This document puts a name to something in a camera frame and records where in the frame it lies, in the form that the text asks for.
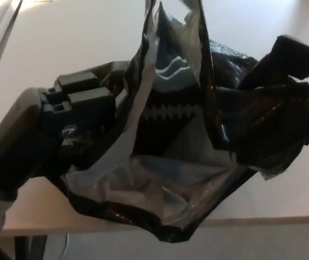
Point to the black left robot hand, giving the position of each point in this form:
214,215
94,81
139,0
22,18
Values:
13,151

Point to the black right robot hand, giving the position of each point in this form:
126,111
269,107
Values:
292,57

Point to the black grey plastic bag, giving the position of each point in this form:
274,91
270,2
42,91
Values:
170,168

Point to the dark metal table leg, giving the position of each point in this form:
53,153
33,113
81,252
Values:
31,247

